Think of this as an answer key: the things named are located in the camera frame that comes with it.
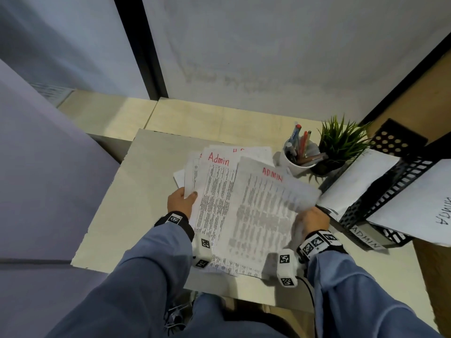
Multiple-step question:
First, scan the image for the black cable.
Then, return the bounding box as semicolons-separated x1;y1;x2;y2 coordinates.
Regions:
297;274;316;307

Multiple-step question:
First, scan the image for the orange pen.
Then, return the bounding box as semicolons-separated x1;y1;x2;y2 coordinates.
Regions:
298;131;312;159

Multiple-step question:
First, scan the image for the black wrist band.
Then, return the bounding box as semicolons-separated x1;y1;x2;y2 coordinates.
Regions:
154;211;195;242
296;230;348;264

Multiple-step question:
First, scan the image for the green potted plant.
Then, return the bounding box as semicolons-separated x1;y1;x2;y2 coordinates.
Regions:
310;115;371;182

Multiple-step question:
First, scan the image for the grey partition panel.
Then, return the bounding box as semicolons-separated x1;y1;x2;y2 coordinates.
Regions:
0;59;120;264

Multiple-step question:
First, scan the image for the pile of printed papers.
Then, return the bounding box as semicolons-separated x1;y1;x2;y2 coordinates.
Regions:
172;146;275;278

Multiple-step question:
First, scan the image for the person's right forearm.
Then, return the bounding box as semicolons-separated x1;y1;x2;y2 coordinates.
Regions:
306;249;443;338

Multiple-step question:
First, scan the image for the person's left forearm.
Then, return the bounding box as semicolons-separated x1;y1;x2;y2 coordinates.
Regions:
46;223;194;338

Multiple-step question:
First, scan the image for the person's left hand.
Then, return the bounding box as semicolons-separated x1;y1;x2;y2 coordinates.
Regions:
167;187;199;219

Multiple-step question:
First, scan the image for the beige table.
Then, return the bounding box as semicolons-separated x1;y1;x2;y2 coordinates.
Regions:
70;129;439;331

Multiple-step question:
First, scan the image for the black left wrist band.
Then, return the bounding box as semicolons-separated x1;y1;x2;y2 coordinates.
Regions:
154;211;195;242

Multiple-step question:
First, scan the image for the black corner trim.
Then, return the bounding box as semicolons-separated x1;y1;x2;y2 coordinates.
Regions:
359;35;451;125

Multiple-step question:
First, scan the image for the blue marker with red cap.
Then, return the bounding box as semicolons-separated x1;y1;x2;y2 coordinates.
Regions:
287;123;302;152

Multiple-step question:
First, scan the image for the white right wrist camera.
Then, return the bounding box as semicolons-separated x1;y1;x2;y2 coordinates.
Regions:
276;249;299;288

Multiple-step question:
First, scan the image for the black wall post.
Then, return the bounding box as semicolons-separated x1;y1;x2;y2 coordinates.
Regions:
112;0;169;101

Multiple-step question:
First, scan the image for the printed paper sheet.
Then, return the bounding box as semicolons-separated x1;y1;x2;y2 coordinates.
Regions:
211;157;322;278
317;149;401;222
366;159;451;247

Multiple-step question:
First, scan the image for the black right wrist band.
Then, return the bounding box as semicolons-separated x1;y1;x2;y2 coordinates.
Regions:
296;230;348;264

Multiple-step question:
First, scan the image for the white pen cup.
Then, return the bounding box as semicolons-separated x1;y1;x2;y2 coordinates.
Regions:
279;147;318;177

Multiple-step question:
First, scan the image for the person's right hand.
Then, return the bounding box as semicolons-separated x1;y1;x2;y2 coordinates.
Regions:
299;207;331;243

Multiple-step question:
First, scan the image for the grey vent grille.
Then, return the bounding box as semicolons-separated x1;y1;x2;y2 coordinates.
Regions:
30;82;75;108

